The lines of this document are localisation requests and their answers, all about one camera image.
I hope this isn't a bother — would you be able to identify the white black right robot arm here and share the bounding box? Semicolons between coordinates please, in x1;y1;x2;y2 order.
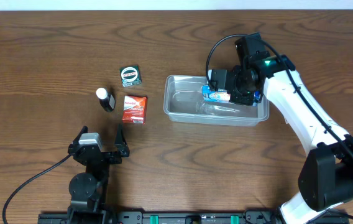
206;52;353;223

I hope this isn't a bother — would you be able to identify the blue Cool Fever box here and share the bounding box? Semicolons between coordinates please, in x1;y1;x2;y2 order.
201;85;262;106

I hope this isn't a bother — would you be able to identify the clear plastic container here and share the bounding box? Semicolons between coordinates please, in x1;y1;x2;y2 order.
163;75;269;126

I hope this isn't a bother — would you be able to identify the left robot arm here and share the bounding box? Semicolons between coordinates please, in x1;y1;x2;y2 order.
66;125;130;224

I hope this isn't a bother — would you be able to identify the red Panadol ActiFast packet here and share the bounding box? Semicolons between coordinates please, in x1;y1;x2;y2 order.
122;95;147;124

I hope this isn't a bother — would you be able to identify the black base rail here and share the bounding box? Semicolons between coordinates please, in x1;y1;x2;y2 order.
38;210;350;224

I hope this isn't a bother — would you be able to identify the dark bottle white cap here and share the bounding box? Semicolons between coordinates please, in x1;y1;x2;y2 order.
96;88;116;112

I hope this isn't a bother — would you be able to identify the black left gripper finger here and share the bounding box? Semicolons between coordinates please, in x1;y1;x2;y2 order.
114;124;127;152
70;126;88;146

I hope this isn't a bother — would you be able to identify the green Zam-Buk box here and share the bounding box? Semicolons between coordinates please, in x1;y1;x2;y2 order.
120;65;142;87

